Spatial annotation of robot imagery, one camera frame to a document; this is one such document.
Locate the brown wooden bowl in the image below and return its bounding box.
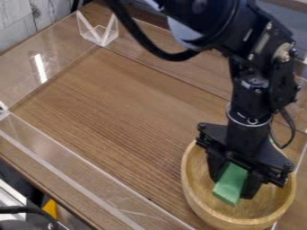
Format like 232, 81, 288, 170
181, 141, 296, 230

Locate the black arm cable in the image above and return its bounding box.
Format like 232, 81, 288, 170
105, 0, 201, 63

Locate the clear acrylic corner bracket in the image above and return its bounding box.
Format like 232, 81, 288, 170
75, 11, 118, 47

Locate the black cable lower left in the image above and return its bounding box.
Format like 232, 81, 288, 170
0, 204, 59, 230

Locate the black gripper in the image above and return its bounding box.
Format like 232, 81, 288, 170
194, 119, 293, 199

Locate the yellow black device lower left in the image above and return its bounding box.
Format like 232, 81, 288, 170
25, 198, 82, 230

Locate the clear acrylic enclosure wall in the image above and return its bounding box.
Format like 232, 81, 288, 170
0, 10, 307, 230

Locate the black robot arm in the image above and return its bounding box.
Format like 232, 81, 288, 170
158, 0, 300, 199

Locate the green rectangular block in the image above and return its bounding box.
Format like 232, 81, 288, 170
212, 164, 248, 207

